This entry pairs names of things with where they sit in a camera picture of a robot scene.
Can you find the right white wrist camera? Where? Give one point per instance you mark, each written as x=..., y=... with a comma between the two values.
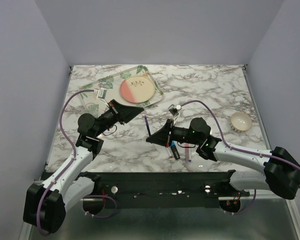
x=175, y=111

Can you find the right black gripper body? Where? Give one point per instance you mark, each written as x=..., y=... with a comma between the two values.
x=180, y=134

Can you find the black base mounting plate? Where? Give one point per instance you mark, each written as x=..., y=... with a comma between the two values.
x=145, y=190

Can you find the dark blue pen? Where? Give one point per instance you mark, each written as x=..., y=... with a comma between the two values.
x=147, y=125

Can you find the black marker blue tip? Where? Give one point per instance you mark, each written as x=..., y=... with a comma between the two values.
x=174, y=151

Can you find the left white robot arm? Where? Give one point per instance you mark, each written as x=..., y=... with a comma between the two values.
x=46, y=204

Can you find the white pen blue tip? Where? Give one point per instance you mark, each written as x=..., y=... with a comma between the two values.
x=189, y=155

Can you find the leaf patterned tray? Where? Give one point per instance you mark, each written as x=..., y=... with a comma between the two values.
x=112, y=83

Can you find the small patterned bowl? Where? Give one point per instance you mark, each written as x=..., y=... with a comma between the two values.
x=240, y=122

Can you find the pink pen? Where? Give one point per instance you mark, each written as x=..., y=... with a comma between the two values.
x=186, y=146

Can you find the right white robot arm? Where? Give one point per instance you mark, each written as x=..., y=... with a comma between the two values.
x=277, y=170

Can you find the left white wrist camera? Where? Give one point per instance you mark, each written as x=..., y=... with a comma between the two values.
x=101, y=93

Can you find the pink cream plate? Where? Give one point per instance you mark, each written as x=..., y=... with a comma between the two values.
x=137, y=89

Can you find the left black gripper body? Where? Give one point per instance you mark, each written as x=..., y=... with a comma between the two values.
x=108, y=119

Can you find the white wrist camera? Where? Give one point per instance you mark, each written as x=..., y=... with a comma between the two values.
x=101, y=93
x=175, y=111

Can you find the white pen red tip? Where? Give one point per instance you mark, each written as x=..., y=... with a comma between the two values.
x=168, y=150

